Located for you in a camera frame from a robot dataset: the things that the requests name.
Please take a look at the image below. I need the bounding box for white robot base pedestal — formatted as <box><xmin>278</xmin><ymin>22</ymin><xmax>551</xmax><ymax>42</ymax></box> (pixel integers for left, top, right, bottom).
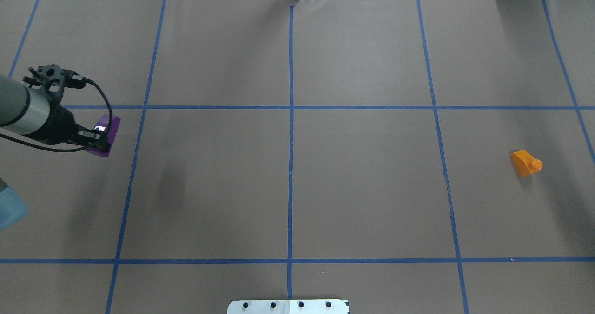
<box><xmin>227</xmin><ymin>299</ymin><xmax>350</xmax><ymax>314</ymax></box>

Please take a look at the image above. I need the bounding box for orange trapezoid block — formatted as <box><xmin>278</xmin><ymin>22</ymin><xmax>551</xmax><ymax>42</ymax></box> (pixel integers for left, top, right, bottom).
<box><xmin>509</xmin><ymin>150</ymin><xmax>543</xmax><ymax>178</ymax></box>

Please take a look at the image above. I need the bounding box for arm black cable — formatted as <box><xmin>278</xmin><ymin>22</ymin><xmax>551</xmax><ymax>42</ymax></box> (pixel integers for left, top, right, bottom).
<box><xmin>0</xmin><ymin>78</ymin><xmax>114</xmax><ymax>153</ymax></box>

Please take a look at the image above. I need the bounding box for purple trapezoid block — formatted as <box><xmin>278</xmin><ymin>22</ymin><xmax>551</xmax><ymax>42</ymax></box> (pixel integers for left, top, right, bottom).
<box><xmin>86</xmin><ymin>115</ymin><xmax>121</xmax><ymax>158</ymax></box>

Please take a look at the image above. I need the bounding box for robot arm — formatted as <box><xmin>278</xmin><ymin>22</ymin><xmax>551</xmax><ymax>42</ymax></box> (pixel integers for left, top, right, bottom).
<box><xmin>1</xmin><ymin>75</ymin><xmax>121</xmax><ymax>157</ymax></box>

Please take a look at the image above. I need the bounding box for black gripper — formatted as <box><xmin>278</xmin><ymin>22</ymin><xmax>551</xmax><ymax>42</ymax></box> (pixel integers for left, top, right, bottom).
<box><xmin>43</xmin><ymin>106</ymin><xmax>111</xmax><ymax>153</ymax></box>

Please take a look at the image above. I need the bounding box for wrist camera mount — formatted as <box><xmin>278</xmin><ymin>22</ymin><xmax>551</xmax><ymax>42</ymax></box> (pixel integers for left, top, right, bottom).
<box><xmin>22</xmin><ymin>64</ymin><xmax>87</xmax><ymax>104</ymax></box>

